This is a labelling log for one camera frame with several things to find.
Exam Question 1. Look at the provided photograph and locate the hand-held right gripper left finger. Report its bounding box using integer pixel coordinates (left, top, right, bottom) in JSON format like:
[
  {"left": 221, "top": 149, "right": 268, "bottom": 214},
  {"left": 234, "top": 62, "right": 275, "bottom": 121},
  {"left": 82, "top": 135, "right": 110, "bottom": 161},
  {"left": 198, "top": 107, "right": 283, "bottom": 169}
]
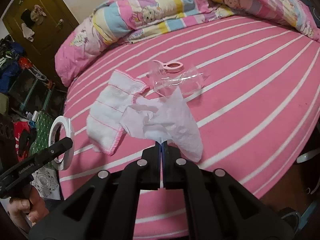
[{"left": 30, "top": 142, "right": 163, "bottom": 240}]

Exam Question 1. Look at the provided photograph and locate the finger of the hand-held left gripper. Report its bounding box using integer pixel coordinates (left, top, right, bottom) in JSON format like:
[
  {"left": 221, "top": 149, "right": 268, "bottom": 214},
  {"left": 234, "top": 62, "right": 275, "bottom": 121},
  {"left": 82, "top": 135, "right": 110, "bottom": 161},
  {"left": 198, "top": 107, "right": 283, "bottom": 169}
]
[{"left": 32, "top": 139, "right": 73, "bottom": 167}]

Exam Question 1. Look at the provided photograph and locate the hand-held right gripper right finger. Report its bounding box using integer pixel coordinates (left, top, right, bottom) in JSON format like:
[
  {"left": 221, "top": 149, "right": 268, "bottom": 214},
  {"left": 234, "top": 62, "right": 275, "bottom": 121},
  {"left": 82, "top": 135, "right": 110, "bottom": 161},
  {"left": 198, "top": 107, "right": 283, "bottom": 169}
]
[{"left": 163, "top": 144, "right": 294, "bottom": 240}]

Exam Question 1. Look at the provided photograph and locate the white tape roll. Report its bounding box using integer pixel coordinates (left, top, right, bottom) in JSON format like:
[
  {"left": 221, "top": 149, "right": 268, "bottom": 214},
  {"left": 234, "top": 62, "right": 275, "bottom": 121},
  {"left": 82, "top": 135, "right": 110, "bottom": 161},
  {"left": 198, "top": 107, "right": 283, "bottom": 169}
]
[{"left": 49, "top": 116, "right": 75, "bottom": 171}]

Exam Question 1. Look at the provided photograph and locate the white tissue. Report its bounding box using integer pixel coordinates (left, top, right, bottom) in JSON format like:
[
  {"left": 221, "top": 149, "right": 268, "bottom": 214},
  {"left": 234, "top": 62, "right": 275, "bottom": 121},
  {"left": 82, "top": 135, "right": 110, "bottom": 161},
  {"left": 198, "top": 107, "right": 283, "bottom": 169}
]
[{"left": 119, "top": 87, "right": 203, "bottom": 162}]

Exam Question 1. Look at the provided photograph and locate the person's left hand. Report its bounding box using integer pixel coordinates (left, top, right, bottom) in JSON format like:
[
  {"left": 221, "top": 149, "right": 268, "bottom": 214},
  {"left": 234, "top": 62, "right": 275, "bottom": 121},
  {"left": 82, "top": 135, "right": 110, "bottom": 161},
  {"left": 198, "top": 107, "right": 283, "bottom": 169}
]
[{"left": 6, "top": 185, "right": 49, "bottom": 227}]

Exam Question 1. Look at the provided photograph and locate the white printed sheet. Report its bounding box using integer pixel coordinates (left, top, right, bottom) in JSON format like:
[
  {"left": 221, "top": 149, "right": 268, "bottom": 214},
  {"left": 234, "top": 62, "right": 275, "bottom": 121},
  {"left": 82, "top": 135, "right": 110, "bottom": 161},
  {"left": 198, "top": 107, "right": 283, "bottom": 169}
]
[{"left": 31, "top": 165, "right": 62, "bottom": 200}]

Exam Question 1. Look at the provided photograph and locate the red bag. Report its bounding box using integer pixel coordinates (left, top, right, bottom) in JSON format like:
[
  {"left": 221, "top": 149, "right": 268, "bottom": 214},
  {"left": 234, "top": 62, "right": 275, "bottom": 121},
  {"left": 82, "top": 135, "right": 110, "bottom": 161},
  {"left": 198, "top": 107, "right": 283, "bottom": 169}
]
[{"left": 14, "top": 121, "right": 32, "bottom": 162}]

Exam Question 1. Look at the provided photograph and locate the dark storage shelf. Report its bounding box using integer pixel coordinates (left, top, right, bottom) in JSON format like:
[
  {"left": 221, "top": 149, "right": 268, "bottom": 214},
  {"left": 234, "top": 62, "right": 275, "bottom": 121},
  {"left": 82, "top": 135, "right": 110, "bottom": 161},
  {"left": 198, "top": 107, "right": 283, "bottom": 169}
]
[{"left": 7, "top": 67, "right": 68, "bottom": 117}]

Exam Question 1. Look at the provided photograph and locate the white towel pink edge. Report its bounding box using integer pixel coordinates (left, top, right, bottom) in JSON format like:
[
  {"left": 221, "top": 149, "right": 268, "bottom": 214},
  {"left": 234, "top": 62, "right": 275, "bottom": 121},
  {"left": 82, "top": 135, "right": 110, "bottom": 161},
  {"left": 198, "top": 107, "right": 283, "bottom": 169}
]
[{"left": 86, "top": 70, "right": 150, "bottom": 155}]

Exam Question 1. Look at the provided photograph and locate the clear plastic packaging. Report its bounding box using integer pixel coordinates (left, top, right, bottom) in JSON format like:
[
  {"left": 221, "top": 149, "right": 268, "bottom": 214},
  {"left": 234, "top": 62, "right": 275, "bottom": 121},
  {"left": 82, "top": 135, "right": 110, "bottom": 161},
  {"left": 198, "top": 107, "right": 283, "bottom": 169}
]
[{"left": 149, "top": 61, "right": 209, "bottom": 98}]

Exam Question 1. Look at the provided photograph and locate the pile of clothes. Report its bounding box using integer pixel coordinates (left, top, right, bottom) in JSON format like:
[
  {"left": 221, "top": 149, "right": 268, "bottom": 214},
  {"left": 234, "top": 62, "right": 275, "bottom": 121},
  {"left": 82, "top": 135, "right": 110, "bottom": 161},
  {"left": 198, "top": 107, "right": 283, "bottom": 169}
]
[{"left": 0, "top": 36, "right": 27, "bottom": 93}]

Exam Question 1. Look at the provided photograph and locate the pink striped bed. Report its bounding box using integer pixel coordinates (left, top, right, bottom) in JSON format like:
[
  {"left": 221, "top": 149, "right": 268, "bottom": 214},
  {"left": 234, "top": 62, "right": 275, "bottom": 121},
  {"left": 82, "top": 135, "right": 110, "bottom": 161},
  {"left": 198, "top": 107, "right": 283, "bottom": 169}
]
[{"left": 54, "top": 12, "right": 320, "bottom": 240}]

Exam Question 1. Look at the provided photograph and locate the pink plastic clip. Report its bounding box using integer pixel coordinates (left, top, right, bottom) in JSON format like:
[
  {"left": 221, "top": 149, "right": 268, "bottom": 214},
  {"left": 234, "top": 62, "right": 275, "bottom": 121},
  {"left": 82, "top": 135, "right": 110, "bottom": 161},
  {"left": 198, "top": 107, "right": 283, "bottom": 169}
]
[{"left": 152, "top": 60, "right": 184, "bottom": 74}]

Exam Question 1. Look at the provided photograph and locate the white hanging cloth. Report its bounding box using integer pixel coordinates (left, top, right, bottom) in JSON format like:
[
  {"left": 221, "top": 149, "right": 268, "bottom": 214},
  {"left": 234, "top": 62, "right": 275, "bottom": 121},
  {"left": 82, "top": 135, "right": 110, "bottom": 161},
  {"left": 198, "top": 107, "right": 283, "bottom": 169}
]
[{"left": 21, "top": 23, "right": 35, "bottom": 42}]

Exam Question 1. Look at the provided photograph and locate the black cap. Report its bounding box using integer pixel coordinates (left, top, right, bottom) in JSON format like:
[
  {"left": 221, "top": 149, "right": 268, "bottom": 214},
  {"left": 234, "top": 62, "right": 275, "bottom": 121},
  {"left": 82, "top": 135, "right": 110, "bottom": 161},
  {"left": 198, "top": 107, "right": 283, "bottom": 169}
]
[{"left": 20, "top": 9, "right": 33, "bottom": 23}]

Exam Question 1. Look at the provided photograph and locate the brown wooden door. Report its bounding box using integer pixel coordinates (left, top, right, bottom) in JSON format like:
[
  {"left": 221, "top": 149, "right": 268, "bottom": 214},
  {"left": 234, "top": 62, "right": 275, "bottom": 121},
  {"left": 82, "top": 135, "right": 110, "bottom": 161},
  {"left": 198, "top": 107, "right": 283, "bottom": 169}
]
[{"left": 1, "top": 0, "right": 80, "bottom": 63}]

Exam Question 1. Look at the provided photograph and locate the pastel striped cartoon quilt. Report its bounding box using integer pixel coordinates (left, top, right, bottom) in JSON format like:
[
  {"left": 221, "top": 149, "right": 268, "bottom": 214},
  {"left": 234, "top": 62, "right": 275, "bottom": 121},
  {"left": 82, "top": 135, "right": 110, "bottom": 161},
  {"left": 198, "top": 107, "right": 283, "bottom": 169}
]
[{"left": 54, "top": 0, "right": 320, "bottom": 87}]

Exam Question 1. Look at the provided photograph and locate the dark blue pillow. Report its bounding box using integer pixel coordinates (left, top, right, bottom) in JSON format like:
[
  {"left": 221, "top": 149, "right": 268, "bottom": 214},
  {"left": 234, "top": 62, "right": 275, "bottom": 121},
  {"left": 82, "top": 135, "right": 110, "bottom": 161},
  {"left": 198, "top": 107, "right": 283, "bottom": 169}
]
[{"left": 282, "top": 0, "right": 320, "bottom": 30}]

